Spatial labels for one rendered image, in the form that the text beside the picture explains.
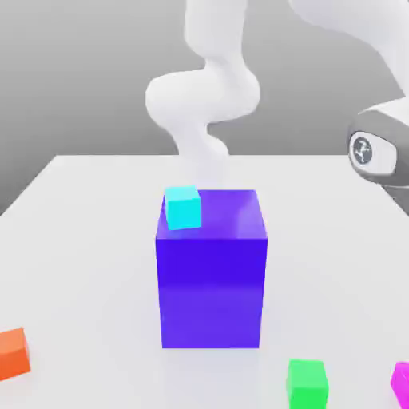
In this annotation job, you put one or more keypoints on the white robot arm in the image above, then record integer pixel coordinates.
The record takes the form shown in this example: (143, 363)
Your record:
(204, 96)

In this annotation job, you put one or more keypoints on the small cyan cube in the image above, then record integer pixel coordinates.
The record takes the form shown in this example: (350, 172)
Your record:
(182, 209)

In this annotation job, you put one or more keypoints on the small green cube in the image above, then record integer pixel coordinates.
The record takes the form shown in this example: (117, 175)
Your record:
(306, 385)

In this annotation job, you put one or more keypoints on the small orange cube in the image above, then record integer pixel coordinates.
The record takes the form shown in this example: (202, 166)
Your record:
(11, 353)

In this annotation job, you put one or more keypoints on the small magenta cube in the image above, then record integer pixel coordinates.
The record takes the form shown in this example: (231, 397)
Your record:
(402, 383)

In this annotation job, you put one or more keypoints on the large purple box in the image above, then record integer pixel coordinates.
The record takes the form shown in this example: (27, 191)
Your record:
(211, 287)

